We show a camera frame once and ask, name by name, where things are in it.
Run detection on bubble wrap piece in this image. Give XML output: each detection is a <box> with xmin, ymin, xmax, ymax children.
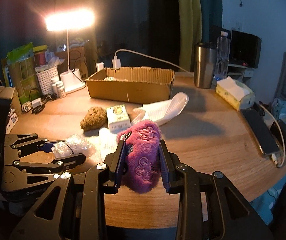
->
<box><xmin>51</xmin><ymin>135</ymin><xmax>96</xmax><ymax>158</ymax></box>

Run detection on brown plush bear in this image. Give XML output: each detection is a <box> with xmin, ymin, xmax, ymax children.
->
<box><xmin>80</xmin><ymin>106</ymin><xmax>107</xmax><ymax>132</ymax></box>

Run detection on pink plush toy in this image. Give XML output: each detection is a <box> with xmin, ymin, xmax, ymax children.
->
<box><xmin>116</xmin><ymin>120</ymin><xmax>161</xmax><ymax>194</ymax></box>

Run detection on cartoon tissue pack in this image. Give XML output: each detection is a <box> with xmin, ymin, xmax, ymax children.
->
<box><xmin>106</xmin><ymin>105</ymin><xmax>131</xmax><ymax>133</ymax></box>

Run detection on white sock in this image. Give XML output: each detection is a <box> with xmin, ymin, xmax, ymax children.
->
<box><xmin>131</xmin><ymin>92</ymin><xmax>189</xmax><ymax>126</ymax></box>

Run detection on white towel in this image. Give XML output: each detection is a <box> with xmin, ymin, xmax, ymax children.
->
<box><xmin>99</xmin><ymin>127</ymin><xmax>118</xmax><ymax>161</ymax></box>

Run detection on white label card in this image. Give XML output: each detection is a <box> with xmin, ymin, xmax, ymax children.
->
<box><xmin>6</xmin><ymin>112</ymin><xmax>18</xmax><ymax>134</ymax></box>

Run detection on blue patterned bedding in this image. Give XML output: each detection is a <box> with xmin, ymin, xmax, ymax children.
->
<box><xmin>250</xmin><ymin>98</ymin><xmax>286</xmax><ymax>224</ymax></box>

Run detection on green snack bag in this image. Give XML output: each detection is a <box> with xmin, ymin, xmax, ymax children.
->
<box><xmin>7</xmin><ymin>42</ymin><xmax>39</xmax><ymax>104</ymax></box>

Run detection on white perforated basket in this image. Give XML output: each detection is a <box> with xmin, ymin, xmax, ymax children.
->
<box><xmin>36</xmin><ymin>67</ymin><xmax>59</xmax><ymax>95</ymax></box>

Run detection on white pill bottle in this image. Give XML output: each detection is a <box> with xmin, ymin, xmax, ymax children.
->
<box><xmin>51</xmin><ymin>76</ymin><xmax>59</xmax><ymax>95</ymax></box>
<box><xmin>56</xmin><ymin>81</ymin><xmax>66</xmax><ymax>98</ymax></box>

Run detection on red tin can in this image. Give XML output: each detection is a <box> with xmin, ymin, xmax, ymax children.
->
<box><xmin>34</xmin><ymin>51</ymin><xmax>47</xmax><ymax>67</ymax></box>

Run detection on black smartphone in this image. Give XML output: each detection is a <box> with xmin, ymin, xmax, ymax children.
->
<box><xmin>241</xmin><ymin>109</ymin><xmax>279</xmax><ymax>156</ymax></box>

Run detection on black power bank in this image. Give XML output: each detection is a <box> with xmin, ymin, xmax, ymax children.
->
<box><xmin>270</xmin><ymin>119</ymin><xmax>286</xmax><ymax>152</ymax></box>

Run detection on brown paper bag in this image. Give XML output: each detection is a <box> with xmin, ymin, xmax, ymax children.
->
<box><xmin>55</xmin><ymin>47</ymin><xmax>89</xmax><ymax>80</ymax></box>

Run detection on small white adapter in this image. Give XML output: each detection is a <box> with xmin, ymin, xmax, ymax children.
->
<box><xmin>96</xmin><ymin>62</ymin><xmax>104</xmax><ymax>72</ymax></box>

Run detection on white desk lamp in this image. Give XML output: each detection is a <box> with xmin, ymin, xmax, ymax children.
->
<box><xmin>45</xmin><ymin>7</ymin><xmax>95</xmax><ymax>94</ymax></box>

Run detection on yellow tissue box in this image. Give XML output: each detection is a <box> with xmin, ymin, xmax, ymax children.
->
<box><xmin>216</xmin><ymin>77</ymin><xmax>255</xmax><ymax>111</ymax></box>

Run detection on white charger plug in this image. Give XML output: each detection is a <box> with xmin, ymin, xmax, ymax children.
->
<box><xmin>112</xmin><ymin>55</ymin><xmax>121</xmax><ymax>69</ymax></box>

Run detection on cardboard box tray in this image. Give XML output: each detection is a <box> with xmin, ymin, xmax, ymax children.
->
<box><xmin>86</xmin><ymin>67</ymin><xmax>174</xmax><ymax>104</ymax></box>

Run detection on white shelf cabinet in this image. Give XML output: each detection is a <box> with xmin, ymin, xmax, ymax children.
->
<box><xmin>227</xmin><ymin>63</ymin><xmax>255</xmax><ymax>82</ymax></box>

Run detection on stainless steel tumbler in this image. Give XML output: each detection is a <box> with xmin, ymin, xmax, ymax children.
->
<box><xmin>193</xmin><ymin>42</ymin><xmax>217</xmax><ymax>89</ymax></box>

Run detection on black monitor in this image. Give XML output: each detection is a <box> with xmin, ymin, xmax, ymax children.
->
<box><xmin>229</xmin><ymin>30</ymin><xmax>262</xmax><ymax>69</ymax></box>

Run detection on clear water bottle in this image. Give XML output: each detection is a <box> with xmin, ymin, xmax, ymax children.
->
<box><xmin>214</xmin><ymin>31</ymin><xmax>231</xmax><ymax>81</ymax></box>

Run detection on yellow green curtain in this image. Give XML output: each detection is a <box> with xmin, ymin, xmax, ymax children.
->
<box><xmin>178</xmin><ymin>0</ymin><xmax>202</xmax><ymax>72</ymax></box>

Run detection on white charging cable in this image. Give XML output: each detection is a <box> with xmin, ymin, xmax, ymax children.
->
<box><xmin>112</xmin><ymin>49</ymin><xmax>286</xmax><ymax>169</ymax></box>

